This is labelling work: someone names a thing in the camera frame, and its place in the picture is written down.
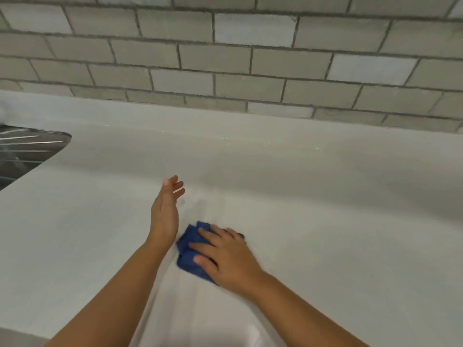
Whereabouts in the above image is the person's left hand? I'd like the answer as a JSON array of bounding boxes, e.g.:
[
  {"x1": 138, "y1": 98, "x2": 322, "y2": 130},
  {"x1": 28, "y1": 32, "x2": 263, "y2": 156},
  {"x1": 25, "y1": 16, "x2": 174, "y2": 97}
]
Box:
[{"x1": 148, "y1": 175, "x2": 186, "y2": 247}]

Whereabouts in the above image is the person's right hand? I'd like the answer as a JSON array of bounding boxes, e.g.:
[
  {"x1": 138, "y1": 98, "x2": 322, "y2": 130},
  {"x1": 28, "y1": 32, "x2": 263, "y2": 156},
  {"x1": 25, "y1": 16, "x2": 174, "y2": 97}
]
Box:
[{"x1": 188, "y1": 224, "x2": 269, "y2": 297}]

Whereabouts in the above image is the blue cloth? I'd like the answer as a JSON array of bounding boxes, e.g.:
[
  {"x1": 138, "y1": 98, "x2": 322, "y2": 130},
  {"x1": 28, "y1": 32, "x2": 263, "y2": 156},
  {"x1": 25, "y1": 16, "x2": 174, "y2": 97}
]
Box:
[{"x1": 176, "y1": 221, "x2": 246, "y2": 286}]

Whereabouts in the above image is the person's left forearm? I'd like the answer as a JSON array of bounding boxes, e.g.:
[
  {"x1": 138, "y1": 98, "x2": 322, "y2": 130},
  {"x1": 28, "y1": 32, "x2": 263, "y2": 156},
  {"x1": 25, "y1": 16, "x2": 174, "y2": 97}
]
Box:
[{"x1": 45, "y1": 237, "x2": 175, "y2": 347}]

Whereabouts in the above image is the person's right forearm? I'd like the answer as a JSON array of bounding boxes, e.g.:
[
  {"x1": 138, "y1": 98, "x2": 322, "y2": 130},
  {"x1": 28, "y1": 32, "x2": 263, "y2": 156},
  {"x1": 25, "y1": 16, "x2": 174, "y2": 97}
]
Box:
[{"x1": 245, "y1": 272, "x2": 370, "y2": 347}]

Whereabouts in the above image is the white countertop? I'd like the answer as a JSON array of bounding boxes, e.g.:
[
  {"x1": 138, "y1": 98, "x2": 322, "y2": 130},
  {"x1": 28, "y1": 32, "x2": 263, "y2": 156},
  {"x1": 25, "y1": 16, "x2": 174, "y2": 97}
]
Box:
[{"x1": 0, "y1": 90, "x2": 463, "y2": 347}]

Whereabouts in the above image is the steel sink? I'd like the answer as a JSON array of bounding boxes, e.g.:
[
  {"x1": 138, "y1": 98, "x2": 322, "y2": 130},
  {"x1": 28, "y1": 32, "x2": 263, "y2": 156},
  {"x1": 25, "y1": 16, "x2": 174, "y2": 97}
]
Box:
[{"x1": 0, "y1": 127, "x2": 72, "y2": 192}]

